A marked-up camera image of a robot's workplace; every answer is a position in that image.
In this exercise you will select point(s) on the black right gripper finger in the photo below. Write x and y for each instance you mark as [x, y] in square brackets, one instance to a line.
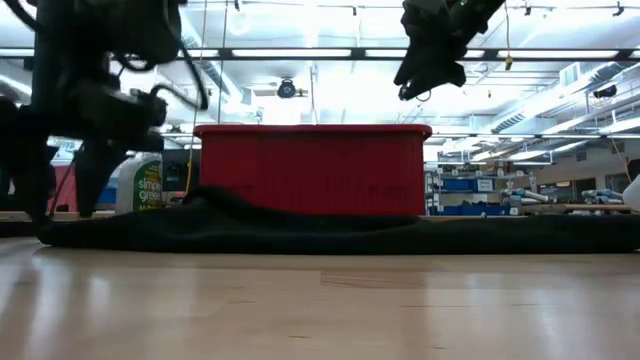
[415, 90]

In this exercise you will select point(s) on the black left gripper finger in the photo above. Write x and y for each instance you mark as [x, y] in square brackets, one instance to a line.
[32, 185]
[97, 175]

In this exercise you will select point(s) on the black garment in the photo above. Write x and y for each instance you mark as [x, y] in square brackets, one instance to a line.
[325, 235]

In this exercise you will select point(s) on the white button shirt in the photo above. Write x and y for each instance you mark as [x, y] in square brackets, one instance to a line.
[632, 192]

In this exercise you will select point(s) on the grey background robot arm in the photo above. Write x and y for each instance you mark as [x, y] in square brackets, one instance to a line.
[607, 195]
[525, 194]

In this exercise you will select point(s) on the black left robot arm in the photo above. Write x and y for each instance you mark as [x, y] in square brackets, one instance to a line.
[100, 30]

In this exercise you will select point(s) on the red plastic laundry basket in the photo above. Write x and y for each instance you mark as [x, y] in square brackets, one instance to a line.
[310, 170]

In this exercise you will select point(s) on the blue bin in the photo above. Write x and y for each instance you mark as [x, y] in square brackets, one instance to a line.
[107, 195]

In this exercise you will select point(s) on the red fabric partition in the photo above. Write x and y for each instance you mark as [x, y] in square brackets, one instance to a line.
[67, 190]

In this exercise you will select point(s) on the beige wooden table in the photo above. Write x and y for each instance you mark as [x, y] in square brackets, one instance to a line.
[65, 215]

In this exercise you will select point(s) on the black monitor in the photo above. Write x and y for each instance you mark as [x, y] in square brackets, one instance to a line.
[180, 170]

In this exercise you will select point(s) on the shelf with blue bins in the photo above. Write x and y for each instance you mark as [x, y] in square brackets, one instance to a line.
[470, 185]

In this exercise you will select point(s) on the black ceiling-hung device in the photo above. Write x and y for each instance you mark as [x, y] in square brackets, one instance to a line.
[605, 91]

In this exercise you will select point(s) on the wooden workbench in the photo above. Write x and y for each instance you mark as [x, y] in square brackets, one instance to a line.
[575, 207]

